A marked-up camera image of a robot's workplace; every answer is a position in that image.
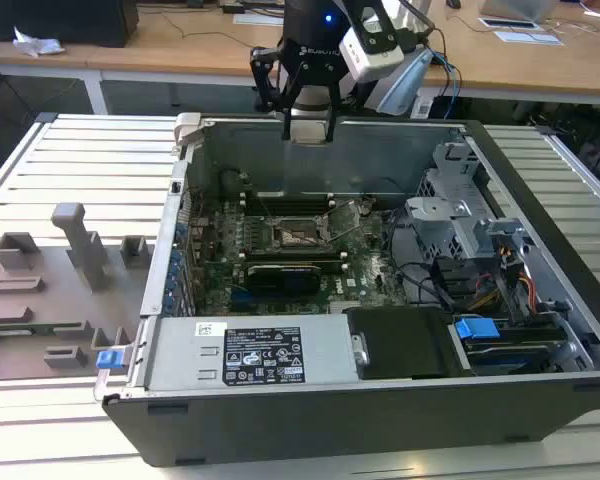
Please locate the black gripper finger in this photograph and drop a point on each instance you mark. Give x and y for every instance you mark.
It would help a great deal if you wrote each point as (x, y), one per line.
(334, 100)
(261, 75)

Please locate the silver-topped CPU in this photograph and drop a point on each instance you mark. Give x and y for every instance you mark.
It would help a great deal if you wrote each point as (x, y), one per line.
(307, 134)

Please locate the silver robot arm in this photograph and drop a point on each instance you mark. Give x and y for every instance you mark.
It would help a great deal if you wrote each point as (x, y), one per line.
(405, 82)

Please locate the CPU socket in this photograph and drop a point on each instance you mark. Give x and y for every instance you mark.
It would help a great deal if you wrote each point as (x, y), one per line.
(300, 235)

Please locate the blue expansion slot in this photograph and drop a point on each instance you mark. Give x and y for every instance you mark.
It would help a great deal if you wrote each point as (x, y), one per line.
(241, 299)

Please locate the wooden desk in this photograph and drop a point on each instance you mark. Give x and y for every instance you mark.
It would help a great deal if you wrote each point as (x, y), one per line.
(180, 55)

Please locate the round coin battery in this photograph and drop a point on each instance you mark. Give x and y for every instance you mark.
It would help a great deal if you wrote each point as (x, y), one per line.
(367, 205)

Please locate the black computer mouse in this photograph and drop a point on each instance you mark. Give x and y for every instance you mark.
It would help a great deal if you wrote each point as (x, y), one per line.
(453, 4)

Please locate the silver metal drive cage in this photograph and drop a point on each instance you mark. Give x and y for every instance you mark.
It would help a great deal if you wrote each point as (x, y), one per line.
(445, 225)

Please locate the green motherboard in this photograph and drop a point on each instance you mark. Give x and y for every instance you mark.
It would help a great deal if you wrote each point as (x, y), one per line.
(365, 270)

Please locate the blue card clip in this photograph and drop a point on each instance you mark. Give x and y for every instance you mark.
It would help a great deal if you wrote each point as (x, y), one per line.
(170, 287)
(174, 272)
(177, 257)
(180, 231)
(168, 302)

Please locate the black graphics card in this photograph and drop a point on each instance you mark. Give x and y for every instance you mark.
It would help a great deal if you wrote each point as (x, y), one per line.
(285, 280)

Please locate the white paper sheet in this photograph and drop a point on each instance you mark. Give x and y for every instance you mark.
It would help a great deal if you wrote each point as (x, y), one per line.
(527, 37)

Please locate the silver laptop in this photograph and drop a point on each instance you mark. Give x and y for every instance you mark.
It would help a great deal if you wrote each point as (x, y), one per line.
(520, 9)

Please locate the silver finned heatsink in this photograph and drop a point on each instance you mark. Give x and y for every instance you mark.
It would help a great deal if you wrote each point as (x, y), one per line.
(345, 307)

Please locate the black computer tower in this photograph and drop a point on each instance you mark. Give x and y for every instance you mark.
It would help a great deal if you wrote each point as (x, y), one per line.
(55, 20)

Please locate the crumpled white paper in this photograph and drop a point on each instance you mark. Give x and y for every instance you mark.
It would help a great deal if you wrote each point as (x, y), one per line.
(37, 44)

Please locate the black plastic shroud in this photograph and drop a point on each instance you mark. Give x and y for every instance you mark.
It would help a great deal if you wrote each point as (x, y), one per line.
(400, 345)

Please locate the hard disk in blue carrier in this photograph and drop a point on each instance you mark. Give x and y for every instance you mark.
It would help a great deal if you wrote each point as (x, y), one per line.
(477, 330)

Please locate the silver power supply unit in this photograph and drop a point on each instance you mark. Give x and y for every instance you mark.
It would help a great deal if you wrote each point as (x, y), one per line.
(180, 350)

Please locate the grey parts rack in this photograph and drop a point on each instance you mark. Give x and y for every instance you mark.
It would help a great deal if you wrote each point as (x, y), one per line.
(40, 300)

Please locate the blue case latch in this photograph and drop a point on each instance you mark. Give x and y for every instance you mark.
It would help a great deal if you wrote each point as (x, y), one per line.
(106, 360)

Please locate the black open PC case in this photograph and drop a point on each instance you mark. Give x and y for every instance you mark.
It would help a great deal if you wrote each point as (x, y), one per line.
(330, 425)

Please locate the green RAM stick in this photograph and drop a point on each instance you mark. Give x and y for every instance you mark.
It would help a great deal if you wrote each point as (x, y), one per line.
(35, 328)

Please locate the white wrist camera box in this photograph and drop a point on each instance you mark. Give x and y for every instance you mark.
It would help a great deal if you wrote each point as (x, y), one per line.
(375, 60)

